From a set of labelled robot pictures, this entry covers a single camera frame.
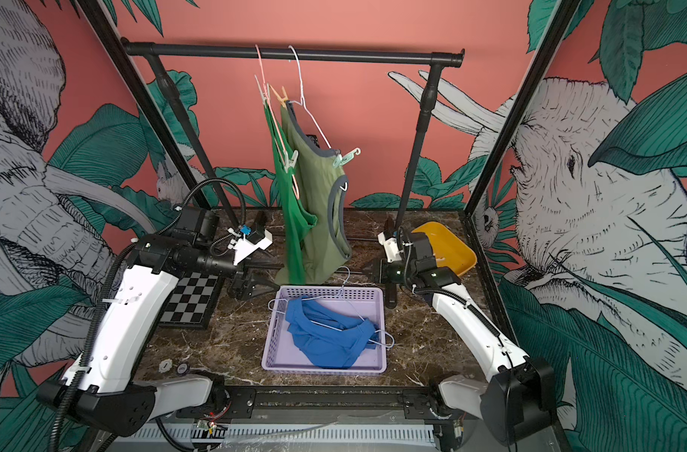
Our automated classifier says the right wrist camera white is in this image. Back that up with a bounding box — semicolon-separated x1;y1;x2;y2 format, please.
377;231;404;264

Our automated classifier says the olive tank top grey trim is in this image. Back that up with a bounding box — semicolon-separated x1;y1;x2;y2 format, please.
281;101;352;286

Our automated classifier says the light blue wire hanger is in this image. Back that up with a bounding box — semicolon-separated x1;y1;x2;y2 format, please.
266;267;395;354

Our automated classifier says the white wire hanger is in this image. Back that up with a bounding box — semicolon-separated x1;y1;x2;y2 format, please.
287;45;350;193

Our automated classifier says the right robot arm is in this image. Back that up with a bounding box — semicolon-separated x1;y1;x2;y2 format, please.
366;222;556;446

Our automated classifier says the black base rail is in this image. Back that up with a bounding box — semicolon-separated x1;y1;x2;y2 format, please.
102;385;554;422

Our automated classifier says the blue tank top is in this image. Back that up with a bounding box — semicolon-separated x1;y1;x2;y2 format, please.
285;299;379;369

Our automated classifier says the yellow plastic bowl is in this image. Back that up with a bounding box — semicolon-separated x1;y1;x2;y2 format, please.
413;221;477;277

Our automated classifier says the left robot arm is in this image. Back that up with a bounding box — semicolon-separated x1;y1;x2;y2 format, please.
37;177;273;451

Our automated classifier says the lavender plastic basket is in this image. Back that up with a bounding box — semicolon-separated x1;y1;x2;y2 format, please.
262;320;387;376

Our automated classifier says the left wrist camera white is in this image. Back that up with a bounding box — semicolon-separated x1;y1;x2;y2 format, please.
228;226;273;266

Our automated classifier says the green tank top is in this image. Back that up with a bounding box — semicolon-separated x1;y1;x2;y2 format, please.
264;101;317;284

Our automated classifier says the grey clothespin on green top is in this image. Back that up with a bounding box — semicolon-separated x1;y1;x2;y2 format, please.
282;150;298;173

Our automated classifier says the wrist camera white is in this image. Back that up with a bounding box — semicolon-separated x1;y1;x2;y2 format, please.
377;231;404;264
228;226;273;266

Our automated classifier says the checkerboard calibration plate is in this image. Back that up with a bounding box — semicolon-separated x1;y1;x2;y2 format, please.
158;272;223;330

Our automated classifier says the black clothes rack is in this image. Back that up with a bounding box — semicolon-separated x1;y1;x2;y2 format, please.
121;38;465;229

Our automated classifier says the wooden clothespin on olive top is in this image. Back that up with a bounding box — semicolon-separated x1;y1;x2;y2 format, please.
268;85;289;107

